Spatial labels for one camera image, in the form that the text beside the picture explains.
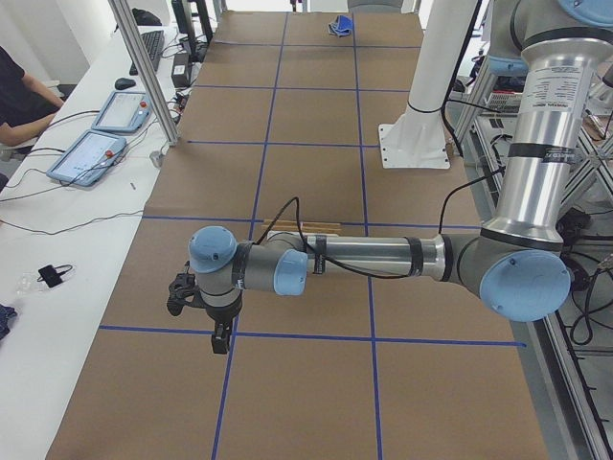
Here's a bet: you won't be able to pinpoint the person in black shirt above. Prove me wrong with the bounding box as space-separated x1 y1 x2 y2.
1 48 64 147

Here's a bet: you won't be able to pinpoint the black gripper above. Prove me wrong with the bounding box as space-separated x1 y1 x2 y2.
167 272 205 316

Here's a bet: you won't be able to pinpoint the black power adapter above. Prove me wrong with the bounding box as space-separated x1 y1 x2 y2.
170 52 192 88

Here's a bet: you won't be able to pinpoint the blue towel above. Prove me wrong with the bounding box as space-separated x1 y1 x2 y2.
328 14 354 37

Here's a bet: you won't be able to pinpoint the black monitor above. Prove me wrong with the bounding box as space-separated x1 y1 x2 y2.
170 0 214 63

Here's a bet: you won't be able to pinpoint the black keyboard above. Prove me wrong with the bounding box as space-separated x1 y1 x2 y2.
141 30 165 72

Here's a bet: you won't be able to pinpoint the black computer mouse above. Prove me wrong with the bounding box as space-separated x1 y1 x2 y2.
114 78 136 90

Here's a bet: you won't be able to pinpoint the small black device on desk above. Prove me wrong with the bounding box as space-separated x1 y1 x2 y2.
38 264 63 288

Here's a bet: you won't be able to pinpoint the blue teach pendant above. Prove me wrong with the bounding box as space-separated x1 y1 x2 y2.
92 91 150 133
46 129 127 187

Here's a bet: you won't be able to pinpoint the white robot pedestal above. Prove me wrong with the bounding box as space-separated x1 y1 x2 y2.
378 0 481 170

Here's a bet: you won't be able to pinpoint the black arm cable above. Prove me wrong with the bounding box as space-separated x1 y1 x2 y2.
253 165 509 280

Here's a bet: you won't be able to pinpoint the far blue teach pendant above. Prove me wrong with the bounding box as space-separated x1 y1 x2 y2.
92 91 150 133

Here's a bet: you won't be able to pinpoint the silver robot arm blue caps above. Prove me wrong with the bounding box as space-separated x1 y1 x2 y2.
167 1 612 330

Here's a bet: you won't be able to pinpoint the aluminium frame post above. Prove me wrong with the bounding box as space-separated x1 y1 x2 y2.
108 0 179 147

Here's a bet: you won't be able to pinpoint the near blue teach pendant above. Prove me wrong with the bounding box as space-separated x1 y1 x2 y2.
46 129 127 187

